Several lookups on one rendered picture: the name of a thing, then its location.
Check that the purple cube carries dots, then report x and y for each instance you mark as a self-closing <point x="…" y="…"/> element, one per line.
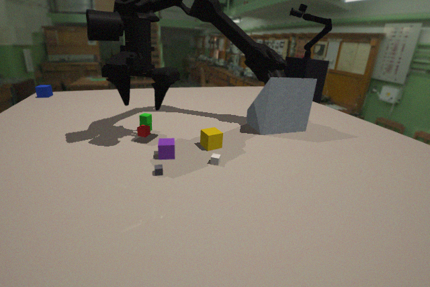
<point x="166" y="148"/>

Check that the blue cube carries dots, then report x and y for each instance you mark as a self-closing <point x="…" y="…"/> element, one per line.
<point x="43" y="91"/>

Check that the red block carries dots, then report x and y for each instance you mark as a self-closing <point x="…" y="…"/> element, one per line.
<point x="143" y="130"/>

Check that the yellow cube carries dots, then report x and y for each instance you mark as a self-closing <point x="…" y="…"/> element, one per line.
<point x="211" y="138"/>

